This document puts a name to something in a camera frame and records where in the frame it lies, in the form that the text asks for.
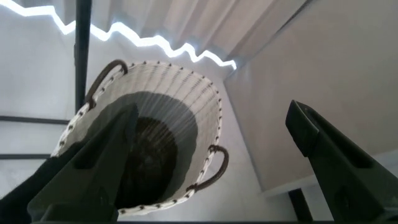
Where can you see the white laundry basket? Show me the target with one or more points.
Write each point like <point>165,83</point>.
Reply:
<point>174,81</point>

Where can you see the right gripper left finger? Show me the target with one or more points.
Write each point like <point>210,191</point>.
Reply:
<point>93,174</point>

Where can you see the black garment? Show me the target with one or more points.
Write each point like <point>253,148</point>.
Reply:
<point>18,202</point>

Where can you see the white curtain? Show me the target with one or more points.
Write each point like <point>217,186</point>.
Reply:
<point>202,25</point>

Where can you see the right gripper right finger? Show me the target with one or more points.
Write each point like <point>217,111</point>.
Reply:
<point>348,174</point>

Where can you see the black clothes rack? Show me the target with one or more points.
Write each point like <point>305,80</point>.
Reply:
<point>83,46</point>

